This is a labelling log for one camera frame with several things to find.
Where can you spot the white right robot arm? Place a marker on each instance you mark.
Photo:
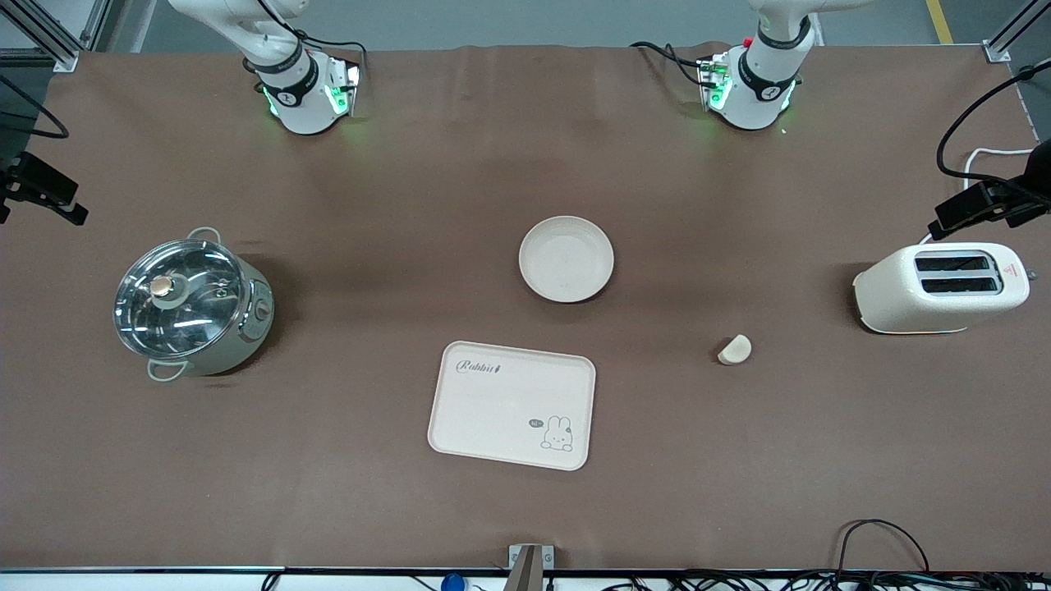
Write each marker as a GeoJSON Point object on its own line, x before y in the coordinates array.
{"type": "Point", "coordinates": [300, 90]}

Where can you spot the glass pot lid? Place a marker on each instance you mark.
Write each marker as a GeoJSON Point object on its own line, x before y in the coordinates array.
{"type": "Point", "coordinates": [181, 300]}

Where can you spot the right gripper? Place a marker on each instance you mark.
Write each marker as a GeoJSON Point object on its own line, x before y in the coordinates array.
{"type": "Point", "coordinates": [8, 182]}

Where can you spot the cream two-slot toaster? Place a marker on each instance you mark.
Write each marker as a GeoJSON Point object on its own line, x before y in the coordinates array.
{"type": "Point", "coordinates": [903, 295]}

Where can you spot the round cream plate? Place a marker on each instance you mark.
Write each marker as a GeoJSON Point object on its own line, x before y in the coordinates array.
{"type": "Point", "coordinates": [566, 259]}

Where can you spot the pale half bun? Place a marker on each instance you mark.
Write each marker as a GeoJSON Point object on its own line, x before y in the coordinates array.
{"type": "Point", "coordinates": [736, 351]}

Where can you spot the cream rabbit print tray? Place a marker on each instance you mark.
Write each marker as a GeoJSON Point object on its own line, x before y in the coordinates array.
{"type": "Point", "coordinates": [501, 406]}

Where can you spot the brown table mat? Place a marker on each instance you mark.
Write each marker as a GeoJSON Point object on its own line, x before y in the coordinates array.
{"type": "Point", "coordinates": [575, 123]}

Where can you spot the aluminium frame profile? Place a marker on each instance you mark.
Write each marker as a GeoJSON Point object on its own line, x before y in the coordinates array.
{"type": "Point", "coordinates": [1006, 41]}
{"type": "Point", "coordinates": [45, 33]}

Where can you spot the small blue round object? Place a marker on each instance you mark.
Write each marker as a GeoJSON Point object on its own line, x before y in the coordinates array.
{"type": "Point", "coordinates": [453, 584]}

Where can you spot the grey metal edge bracket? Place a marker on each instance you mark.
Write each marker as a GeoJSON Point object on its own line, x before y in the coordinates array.
{"type": "Point", "coordinates": [530, 566]}

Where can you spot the pale green electric pot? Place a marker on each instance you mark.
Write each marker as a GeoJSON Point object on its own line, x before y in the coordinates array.
{"type": "Point", "coordinates": [246, 328]}

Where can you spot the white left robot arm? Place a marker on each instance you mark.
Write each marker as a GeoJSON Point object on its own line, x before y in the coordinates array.
{"type": "Point", "coordinates": [759, 82]}

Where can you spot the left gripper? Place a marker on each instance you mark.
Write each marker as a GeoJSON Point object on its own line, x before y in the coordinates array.
{"type": "Point", "coordinates": [1036, 188]}

